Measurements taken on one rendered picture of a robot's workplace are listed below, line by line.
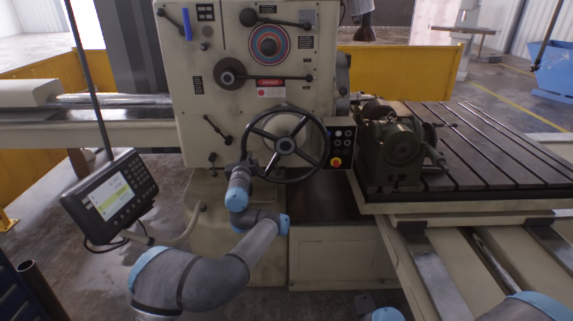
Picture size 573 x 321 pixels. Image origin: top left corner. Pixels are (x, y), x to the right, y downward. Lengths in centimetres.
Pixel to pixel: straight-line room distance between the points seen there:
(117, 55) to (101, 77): 224
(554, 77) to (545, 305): 685
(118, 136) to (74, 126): 24
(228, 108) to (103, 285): 175
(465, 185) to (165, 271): 145
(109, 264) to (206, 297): 212
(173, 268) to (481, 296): 132
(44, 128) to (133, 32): 78
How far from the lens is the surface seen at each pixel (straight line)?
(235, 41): 132
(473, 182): 178
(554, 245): 206
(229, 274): 73
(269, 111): 114
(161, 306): 76
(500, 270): 181
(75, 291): 274
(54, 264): 303
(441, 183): 170
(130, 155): 133
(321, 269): 218
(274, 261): 210
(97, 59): 443
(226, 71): 128
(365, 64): 395
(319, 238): 196
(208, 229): 196
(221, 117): 144
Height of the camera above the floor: 189
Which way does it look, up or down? 28 degrees down
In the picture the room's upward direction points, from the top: straight up
